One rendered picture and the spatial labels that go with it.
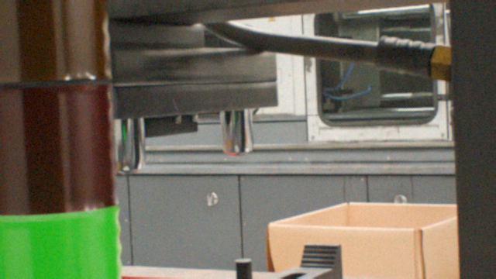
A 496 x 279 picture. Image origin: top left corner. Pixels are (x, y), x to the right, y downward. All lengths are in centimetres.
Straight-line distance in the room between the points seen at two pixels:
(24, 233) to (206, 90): 30
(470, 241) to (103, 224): 19
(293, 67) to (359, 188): 76
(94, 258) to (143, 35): 29
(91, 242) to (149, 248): 593
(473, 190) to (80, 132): 20
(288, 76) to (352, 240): 282
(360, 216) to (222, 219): 248
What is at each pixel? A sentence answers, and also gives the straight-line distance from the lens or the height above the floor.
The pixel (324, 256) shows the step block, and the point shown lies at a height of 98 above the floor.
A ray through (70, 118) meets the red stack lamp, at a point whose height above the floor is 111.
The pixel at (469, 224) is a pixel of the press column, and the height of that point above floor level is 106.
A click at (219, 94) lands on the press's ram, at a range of 58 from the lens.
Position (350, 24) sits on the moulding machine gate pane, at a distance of 542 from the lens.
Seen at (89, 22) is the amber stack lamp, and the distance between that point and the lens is 28.
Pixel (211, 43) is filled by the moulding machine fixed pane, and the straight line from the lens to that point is 589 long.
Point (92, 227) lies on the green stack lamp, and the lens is 28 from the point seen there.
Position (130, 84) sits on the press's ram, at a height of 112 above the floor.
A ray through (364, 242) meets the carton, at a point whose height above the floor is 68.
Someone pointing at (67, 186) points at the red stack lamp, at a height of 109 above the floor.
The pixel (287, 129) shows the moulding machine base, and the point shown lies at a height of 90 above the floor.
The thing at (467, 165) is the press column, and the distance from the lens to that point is 43.
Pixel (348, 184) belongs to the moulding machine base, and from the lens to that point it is 547.
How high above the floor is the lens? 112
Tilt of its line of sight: 3 degrees down
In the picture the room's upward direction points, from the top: 3 degrees counter-clockwise
